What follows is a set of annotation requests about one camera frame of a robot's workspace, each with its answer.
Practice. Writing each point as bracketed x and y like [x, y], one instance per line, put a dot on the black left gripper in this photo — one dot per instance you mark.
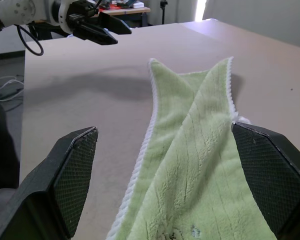
[81, 11]

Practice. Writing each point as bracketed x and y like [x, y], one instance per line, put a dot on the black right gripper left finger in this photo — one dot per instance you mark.
[40, 185]

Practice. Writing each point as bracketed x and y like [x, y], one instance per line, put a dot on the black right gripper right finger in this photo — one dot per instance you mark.
[272, 170]

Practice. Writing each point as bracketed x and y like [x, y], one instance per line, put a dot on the light green fluffy towel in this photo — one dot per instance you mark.
[190, 162]

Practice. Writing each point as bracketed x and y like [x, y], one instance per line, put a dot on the wooden background desk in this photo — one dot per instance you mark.
[137, 10]

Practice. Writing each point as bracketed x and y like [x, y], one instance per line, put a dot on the small white box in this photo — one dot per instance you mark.
[139, 4]

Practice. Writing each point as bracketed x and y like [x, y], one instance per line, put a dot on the black tripod stand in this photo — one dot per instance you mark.
[163, 11]

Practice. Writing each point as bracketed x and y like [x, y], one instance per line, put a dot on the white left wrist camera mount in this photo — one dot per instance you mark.
[64, 22]

